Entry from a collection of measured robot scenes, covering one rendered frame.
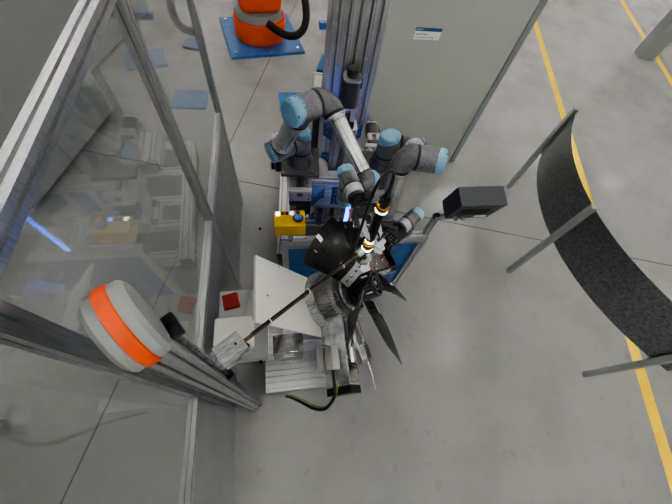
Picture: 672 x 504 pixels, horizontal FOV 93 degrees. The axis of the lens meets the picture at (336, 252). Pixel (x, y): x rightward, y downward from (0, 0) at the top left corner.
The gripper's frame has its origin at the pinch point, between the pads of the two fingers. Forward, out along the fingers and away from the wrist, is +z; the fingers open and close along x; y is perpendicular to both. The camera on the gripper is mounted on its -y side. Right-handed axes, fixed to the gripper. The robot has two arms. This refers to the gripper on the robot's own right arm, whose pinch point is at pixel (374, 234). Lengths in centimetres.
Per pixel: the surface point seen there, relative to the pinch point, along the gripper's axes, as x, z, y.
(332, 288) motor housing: 14.8, 5.3, 29.0
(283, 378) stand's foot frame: 44, 18, 141
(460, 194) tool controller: -63, -26, 24
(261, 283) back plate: 42.9, 2.4, 14.4
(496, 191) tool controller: -83, -24, 24
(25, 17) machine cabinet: 168, -259, 43
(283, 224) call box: 27, -40, 41
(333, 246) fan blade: 13.4, -4.2, 9.9
